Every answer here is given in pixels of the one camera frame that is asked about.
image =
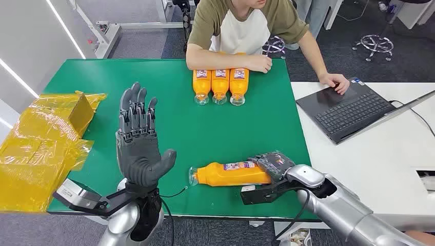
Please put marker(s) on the black tripod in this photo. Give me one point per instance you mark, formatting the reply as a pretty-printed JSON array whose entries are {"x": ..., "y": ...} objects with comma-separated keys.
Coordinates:
[{"x": 186, "y": 20}]

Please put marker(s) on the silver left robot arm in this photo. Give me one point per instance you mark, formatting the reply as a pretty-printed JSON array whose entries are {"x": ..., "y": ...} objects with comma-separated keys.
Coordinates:
[{"x": 124, "y": 222}]

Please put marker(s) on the person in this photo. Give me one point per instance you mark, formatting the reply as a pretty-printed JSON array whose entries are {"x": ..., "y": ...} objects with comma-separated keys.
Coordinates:
[
  {"x": 241, "y": 27},
  {"x": 311, "y": 17}
]

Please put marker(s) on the white desk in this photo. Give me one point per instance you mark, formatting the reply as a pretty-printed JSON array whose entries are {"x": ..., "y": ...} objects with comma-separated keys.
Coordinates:
[{"x": 384, "y": 159}]

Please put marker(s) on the person's right hand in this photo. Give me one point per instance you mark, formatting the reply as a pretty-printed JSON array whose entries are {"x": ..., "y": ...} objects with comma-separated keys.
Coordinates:
[{"x": 260, "y": 64}]

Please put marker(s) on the black laptop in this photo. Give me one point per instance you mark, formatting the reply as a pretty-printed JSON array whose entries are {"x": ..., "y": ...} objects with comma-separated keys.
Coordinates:
[{"x": 350, "y": 110}]

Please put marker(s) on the chrome chair base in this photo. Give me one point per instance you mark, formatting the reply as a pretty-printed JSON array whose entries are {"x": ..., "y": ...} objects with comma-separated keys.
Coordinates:
[
  {"x": 274, "y": 46},
  {"x": 374, "y": 44}
]

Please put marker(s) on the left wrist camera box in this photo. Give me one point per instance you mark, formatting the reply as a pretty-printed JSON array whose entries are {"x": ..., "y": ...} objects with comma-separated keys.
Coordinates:
[{"x": 76, "y": 200}]

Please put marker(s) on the white metal stand frame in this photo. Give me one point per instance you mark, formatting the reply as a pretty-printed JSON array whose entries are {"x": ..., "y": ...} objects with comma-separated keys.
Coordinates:
[{"x": 108, "y": 30}]

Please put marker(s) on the printed box on floor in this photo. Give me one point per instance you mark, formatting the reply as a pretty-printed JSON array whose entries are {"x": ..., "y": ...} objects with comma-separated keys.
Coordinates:
[{"x": 297, "y": 237}]

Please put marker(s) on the person's left forearm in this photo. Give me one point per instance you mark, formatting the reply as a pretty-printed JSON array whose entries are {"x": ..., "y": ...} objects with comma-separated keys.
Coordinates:
[{"x": 312, "y": 56}]

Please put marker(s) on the person's left hand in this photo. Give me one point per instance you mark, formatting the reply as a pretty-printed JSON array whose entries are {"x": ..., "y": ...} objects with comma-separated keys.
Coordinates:
[{"x": 335, "y": 82}]

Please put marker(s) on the person's hand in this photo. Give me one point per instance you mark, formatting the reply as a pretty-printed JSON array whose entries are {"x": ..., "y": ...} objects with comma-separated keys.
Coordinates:
[
  {"x": 260, "y": 64},
  {"x": 335, "y": 82}
]

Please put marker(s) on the orange bottle with label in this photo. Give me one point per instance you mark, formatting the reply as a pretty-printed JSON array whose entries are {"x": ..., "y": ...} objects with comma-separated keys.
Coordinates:
[
  {"x": 220, "y": 85},
  {"x": 231, "y": 175},
  {"x": 238, "y": 85},
  {"x": 202, "y": 85}
]

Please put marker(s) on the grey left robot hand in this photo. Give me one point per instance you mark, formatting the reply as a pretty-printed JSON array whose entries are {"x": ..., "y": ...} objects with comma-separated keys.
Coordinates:
[{"x": 137, "y": 159}]

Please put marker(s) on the person's right forearm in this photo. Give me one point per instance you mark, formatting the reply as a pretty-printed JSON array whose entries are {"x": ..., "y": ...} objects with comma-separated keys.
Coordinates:
[{"x": 217, "y": 61}]

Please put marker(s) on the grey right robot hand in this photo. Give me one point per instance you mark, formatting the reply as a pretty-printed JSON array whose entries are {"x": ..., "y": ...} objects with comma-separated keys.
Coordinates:
[{"x": 275, "y": 164}]

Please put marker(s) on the large yellow film-wrapped box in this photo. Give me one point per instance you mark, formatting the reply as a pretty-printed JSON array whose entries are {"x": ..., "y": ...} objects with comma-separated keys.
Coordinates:
[{"x": 34, "y": 159}]

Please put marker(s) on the small yellow film-wrapped box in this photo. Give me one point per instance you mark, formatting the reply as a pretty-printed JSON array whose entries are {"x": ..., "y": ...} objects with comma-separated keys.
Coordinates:
[{"x": 80, "y": 113}]

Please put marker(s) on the white cabinet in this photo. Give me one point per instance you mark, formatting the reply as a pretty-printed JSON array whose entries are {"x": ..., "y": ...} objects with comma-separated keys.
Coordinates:
[{"x": 413, "y": 12}]

